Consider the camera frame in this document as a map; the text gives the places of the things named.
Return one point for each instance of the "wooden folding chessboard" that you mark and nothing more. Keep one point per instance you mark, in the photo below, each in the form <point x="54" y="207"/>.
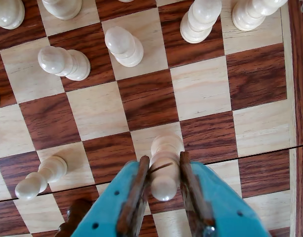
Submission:
<point x="200" y="89"/>

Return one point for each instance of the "dark brown wooden pawn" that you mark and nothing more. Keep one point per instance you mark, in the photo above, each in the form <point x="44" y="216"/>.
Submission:
<point x="77" y="212"/>

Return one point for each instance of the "white wooden pawn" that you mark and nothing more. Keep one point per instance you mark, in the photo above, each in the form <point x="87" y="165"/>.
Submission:
<point x="52" y="168"/>
<point x="122" y="44"/>
<point x="199" y="22"/>
<point x="252" y="14"/>
<point x="62" y="61"/>

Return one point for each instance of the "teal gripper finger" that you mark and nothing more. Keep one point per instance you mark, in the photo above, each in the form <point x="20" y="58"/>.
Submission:
<point x="223" y="205"/>
<point x="107" y="205"/>

